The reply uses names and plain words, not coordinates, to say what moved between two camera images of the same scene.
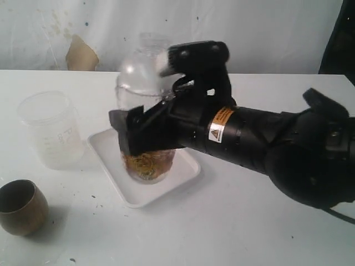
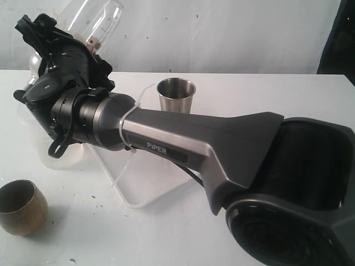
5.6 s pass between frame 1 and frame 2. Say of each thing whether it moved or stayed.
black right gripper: moved
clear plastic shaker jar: moved
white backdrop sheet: stayed
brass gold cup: stayed
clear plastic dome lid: moved
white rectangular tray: stayed
